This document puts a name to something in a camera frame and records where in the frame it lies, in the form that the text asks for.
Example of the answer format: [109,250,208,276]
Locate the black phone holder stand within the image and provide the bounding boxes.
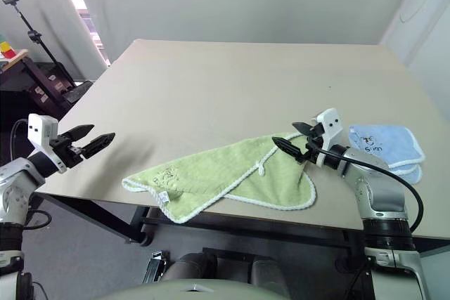
[1,0,94,105]

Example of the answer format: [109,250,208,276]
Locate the black table frame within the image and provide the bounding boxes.
[34,193,450,275]

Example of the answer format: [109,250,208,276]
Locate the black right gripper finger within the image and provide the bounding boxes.
[271,136,307,165]
[291,121,315,136]

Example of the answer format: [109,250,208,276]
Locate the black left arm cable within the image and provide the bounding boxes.
[9,119,30,161]

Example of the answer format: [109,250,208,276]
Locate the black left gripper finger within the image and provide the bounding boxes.
[65,124,96,141]
[81,132,117,160]

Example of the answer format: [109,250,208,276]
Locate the dark wooden side desk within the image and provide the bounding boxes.
[0,48,73,124]

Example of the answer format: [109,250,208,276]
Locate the blue towel with white trim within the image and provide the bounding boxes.
[347,124,427,185]

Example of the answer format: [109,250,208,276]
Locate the small metal bracket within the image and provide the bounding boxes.
[141,250,167,284]

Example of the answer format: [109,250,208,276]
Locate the black floor cable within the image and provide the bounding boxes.
[22,209,53,231]

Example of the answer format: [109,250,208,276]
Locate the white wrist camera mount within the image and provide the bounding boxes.
[310,107,343,168]
[27,113,68,174]

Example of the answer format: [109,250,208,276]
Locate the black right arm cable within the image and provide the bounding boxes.
[317,148,425,235]

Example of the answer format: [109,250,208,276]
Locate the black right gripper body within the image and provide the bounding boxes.
[302,123,326,164]

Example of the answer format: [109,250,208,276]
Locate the grey robot torso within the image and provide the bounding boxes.
[91,278,282,300]

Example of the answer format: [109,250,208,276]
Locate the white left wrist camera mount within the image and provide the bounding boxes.
[27,113,68,174]

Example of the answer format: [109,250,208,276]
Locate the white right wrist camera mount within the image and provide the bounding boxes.
[310,107,343,168]

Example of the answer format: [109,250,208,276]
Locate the green towel with white trim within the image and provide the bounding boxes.
[121,131,318,225]

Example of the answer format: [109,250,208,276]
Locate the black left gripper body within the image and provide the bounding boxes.
[49,133,86,170]

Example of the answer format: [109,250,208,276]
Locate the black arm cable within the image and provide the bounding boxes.
[317,148,425,235]
[9,119,30,161]

